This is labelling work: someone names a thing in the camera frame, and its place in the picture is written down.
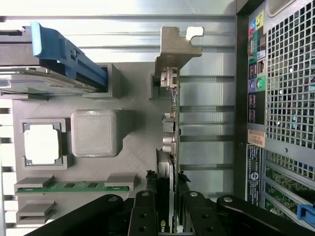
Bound green ram stick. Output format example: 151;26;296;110
16;180;130;195

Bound gray parts rack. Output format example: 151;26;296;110
11;62;182;227

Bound silver cpu chip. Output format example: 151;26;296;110
23;123;63;165

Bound open black pc case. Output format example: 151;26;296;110
235;0;315;222

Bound hard disk blue carrier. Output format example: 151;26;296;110
0;21;109;95

